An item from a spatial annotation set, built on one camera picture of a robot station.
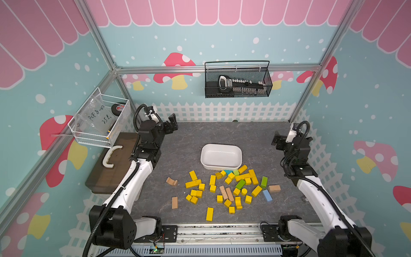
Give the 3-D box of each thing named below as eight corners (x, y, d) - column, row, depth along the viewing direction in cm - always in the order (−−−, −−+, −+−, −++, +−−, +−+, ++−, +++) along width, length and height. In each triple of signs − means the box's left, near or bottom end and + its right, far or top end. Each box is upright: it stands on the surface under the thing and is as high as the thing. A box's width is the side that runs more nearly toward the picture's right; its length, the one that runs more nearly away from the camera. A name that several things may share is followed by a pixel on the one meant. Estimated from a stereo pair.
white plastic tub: (200, 172, 97) (199, 167, 92) (201, 149, 108) (200, 143, 103) (242, 172, 97) (244, 167, 92) (239, 149, 107) (240, 143, 103)
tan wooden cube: (269, 192, 89) (271, 190, 87) (268, 187, 91) (269, 184, 89) (279, 192, 89) (281, 190, 87) (278, 187, 91) (279, 184, 89)
